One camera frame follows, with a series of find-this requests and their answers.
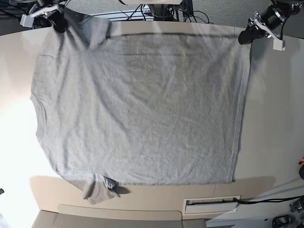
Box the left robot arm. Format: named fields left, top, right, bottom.
left=238, top=0, right=304, bottom=51

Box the black cable at grommet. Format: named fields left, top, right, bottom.
left=223, top=196, right=304, bottom=205

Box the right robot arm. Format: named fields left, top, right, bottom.
left=25, top=0, right=68, bottom=33

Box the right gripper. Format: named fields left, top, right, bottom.
left=43, top=9, right=68, bottom=33

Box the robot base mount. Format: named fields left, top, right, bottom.
left=143, top=4, right=183, bottom=22

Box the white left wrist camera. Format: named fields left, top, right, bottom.
left=273, top=39, right=285, bottom=51

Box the black device bottom right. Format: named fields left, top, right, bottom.
left=272, top=215, right=293, bottom=228

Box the orange black object right edge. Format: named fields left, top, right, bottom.
left=298, top=157, right=304, bottom=164

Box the grey T-shirt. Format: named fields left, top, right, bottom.
left=30, top=10, right=251, bottom=204

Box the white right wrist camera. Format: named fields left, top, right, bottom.
left=20, top=14, right=34, bottom=28

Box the white table cable grommet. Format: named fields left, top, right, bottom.
left=182, top=195, right=241, bottom=216

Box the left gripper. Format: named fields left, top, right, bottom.
left=238, top=25, right=270, bottom=45

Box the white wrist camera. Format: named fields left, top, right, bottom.
left=20, top=14, right=34, bottom=28
left=273, top=39, right=285, bottom=51

